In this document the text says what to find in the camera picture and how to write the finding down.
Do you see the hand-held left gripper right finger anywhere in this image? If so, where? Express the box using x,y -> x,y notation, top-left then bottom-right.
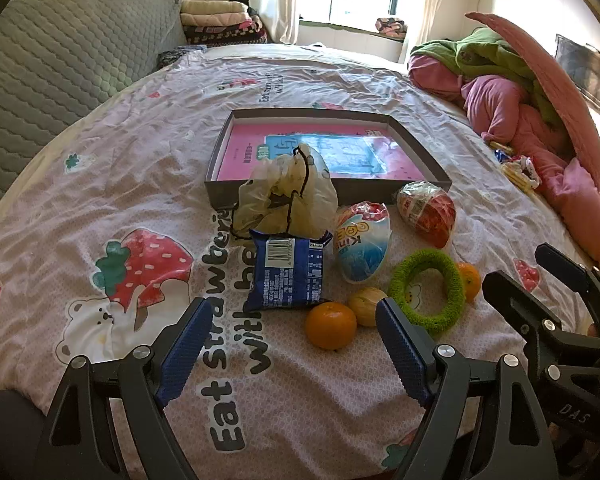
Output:
375,297 -> 558,480

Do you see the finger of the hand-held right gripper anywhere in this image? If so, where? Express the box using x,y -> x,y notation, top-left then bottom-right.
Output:
482,270 -> 588,352
535,242 -> 600,341

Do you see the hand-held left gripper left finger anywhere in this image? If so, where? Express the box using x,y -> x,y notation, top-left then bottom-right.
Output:
32,297 -> 216,480

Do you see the small orange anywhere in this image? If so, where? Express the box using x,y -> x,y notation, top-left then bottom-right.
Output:
455,262 -> 482,303

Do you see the large orange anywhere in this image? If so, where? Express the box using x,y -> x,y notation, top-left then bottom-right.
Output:
305,301 -> 358,351

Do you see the green fuzzy ring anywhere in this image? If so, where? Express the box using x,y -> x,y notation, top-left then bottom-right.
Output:
387,248 -> 466,337

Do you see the blue white egg-shaped package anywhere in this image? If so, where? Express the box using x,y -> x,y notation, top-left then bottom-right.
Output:
334,201 -> 392,285

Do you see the red egg-shaped package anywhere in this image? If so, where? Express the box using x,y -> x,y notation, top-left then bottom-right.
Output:
396,180 -> 457,250

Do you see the blue snack packet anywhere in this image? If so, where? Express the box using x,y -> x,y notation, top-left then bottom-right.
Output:
243,229 -> 333,312

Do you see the shallow grey cardboard box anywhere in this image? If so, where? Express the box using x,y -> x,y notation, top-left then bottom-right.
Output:
204,108 -> 453,209

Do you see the translucent plastic bag black string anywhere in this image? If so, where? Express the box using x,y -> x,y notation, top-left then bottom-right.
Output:
230,142 -> 340,241

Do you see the yellow snack packet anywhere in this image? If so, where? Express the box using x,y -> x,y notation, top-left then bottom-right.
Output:
500,162 -> 536,191

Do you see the pink quilt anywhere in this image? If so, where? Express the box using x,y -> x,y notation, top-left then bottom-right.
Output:
406,54 -> 600,271

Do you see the dark cloth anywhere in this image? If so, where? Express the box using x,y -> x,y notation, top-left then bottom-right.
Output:
0,390 -> 46,480

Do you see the green blanket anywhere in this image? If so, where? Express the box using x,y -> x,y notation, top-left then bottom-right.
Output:
410,27 -> 566,126

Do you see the blue patterned cloth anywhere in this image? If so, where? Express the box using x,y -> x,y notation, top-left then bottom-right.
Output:
157,45 -> 208,68

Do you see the floral folded cloth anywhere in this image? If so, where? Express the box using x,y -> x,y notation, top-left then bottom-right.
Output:
375,16 -> 408,38

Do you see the grey quilted headboard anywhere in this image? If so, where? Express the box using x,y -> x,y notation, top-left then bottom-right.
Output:
0,0 -> 188,241

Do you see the dark checkered folded blanket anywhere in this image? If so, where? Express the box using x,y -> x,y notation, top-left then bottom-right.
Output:
184,20 -> 270,50

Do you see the pink folded blanket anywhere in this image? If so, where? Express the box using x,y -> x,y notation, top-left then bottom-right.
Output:
180,12 -> 255,28

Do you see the cream folded blanket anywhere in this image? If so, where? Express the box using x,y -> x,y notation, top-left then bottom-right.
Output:
181,0 -> 248,16

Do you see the dark framed wall picture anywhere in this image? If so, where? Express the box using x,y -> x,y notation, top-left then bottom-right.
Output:
554,34 -> 600,115

